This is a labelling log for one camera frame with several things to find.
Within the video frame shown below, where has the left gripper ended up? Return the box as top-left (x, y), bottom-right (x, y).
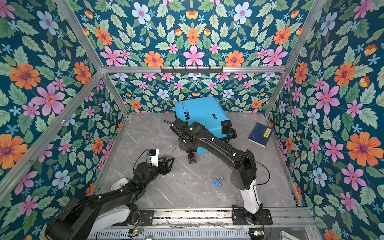
top-left (142, 155), bottom-right (175, 190)

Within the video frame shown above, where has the blue suitcase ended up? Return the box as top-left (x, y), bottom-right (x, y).
top-left (170, 96), bottom-right (237, 164)

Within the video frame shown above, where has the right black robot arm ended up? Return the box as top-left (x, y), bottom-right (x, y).
top-left (170, 118), bottom-right (267, 225)

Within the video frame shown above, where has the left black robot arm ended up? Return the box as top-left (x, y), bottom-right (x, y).
top-left (45, 157), bottom-right (175, 240)

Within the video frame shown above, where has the white round device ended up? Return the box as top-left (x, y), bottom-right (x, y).
top-left (111, 178), bottom-right (129, 191)

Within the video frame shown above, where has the blue binder clip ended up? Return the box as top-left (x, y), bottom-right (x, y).
top-left (212, 176), bottom-right (223, 189)

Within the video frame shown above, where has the dark blue book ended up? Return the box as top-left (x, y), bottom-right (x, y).
top-left (248, 123), bottom-right (274, 148)

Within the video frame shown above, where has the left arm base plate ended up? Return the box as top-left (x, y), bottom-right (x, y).
top-left (119, 210), bottom-right (155, 227)

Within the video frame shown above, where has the metal hook rail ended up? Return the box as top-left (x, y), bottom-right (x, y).
top-left (160, 66), bottom-right (224, 74)

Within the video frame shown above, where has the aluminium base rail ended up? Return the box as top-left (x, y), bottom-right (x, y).
top-left (98, 207), bottom-right (318, 234)

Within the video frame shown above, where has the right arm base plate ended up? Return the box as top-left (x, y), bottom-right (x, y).
top-left (232, 207), bottom-right (273, 226)

